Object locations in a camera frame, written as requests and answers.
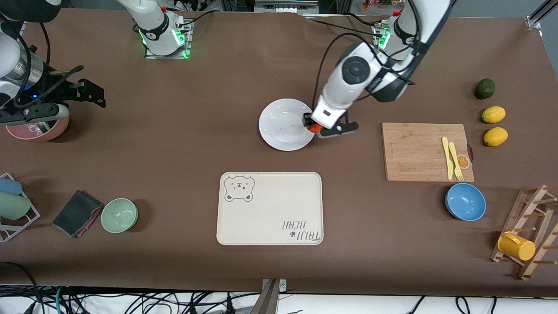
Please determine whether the white round plate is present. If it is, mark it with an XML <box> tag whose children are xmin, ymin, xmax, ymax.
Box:
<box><xmin>259</xmin><ymin>98</ymin><xmax>317</xmax><ymax>152</ymax></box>

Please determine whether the pink bowl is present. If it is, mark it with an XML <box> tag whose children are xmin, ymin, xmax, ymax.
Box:
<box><xmin>5</xmin><ymin>116</ymin><xmax>69</xmax><ymax>141</ymax></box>

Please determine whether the bamboo cutting board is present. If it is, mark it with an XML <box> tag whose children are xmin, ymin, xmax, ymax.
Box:
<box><xmin>381</xmin><ymin>123</ymin><xmax>475</xmax><ymax>182</ymax></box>

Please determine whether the cream bear print tray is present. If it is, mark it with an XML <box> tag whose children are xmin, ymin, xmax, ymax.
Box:
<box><xmin>216</xmin><ymin>171</ymin><xmax>324</xmax><ymax>246</ymax></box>

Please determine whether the blue cup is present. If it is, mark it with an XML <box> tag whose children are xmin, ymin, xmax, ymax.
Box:
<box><xmin>0</xmin><ymin>177</ymin><xmax>22</xmax><ymax>195</ymax></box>

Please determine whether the grey equipment box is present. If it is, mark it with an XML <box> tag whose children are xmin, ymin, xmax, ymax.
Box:
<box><xmin>254</xmin><ymin>0</ymin><xmax>321</xmax><ymax>14</ymax></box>

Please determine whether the dark grey folded cloth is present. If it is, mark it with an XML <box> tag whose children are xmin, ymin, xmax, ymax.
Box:
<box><xmin>52</xmin><ymin>190</ymin><xmax>104</xmax><ymax>239</ymax></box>

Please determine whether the pale green cup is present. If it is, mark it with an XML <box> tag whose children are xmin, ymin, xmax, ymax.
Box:
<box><xmin>0</xmin><ymin>192</ymin><xmax>32</xmax><ymax>220</ymax></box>

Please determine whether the pale green bowl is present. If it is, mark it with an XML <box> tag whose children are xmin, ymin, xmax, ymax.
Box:
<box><xmin>100</xmin><ymin>198</ymin><xmax>139</xmax><ymax>234</ymax></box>

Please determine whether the yellow plastic knife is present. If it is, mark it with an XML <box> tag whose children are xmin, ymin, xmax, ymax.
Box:
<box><xmin>442</xmin><ymin>137</ymin><xmax>454</xmax><ymax>181</ymax></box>

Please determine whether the yellow plastic fork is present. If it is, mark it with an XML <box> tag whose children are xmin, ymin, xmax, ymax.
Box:
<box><xmin>448</xmin><ymin>141</ymin><xmax>464</xmax><ymax>181</ymax></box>

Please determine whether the dark green lime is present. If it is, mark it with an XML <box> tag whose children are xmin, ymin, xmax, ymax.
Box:
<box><xmin>475</xmin><ymin>78</ymin><xmax>496</xmax><ymax>100</ymax></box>

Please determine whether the blue bowl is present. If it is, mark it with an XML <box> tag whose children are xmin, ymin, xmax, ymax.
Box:
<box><xmin>445</xmin><ymin>183</ymin><xmax>487</xmax><ymax>222</ymax></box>

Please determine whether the yellow lemon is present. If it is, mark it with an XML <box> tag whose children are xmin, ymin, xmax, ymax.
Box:
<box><xmin>483</xmin><ymin>127</ymin><xmax>509</xmax><ymax>147</ymax></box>
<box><xmin>481</xmin><ymin>106</ymin><xmax>507</xmax><ymax>124</ymax></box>

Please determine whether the wooden peg rack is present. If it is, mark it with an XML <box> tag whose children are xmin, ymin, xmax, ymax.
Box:
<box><xmin>490</xmin><ymin>184</ymin><xmax>558</xmax><ymax>280</ymax></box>

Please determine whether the yellow mug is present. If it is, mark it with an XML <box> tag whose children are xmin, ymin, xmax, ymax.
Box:
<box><xmin>497</xmin><ymin>231</ymin><xmax>536</xmax><ymax>262</ymax></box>

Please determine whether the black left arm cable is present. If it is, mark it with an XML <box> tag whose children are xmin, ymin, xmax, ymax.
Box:
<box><xmin>312</xmin><ymin>0</ymin><xmax>430</xmax><ymax>103</ymax></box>

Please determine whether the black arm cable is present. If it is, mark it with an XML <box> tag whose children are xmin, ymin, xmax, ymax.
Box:
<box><xmin>0</xmin><ymin>20</ymin><xmax>84</xmax><ymax>109</ymax></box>
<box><xmin>312</xmin><ymin>0</ymin><xmax>430</xmax><ymax>103</ymax></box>

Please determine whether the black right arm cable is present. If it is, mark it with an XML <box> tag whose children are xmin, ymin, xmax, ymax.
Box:
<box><xmin>0</xmin><ymin>20</ymin><xmax>84</xmax><ymax>109</ymax></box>

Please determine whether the black table cable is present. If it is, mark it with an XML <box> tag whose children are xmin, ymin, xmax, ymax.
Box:
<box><xmin>305</xmin><ymin>12</ymin><xmax>384</xmax><ymax>38</ymax></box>
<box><xmin>177</xmin><ymin>10</ymin><xmax>216</xmax><ymax>33</ymax></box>

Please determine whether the white wire cup rack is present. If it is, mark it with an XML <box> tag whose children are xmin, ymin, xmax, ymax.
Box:
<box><xmin>0</xmin><ymin>173</ymin><xmax>41</xmax><ymax>243</ymax></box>

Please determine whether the metal table edge bracket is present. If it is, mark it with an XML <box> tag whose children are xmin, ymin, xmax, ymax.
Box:
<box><xmin>261</xmin><ymin>278</ymin><xmax>288</xmax><ymax>314</ymax></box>

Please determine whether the teal cable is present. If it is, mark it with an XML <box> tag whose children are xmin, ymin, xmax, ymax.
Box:
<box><xmin>54</xmin><ymin>286</ymin><xmax>67</xmax><ymax>314</ymax></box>

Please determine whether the aluminium frame profile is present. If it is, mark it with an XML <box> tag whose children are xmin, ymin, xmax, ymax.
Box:
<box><xmin>525</xmin><ymin>0</ymin><xmax>558</xmax><ymax>30</ymax></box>

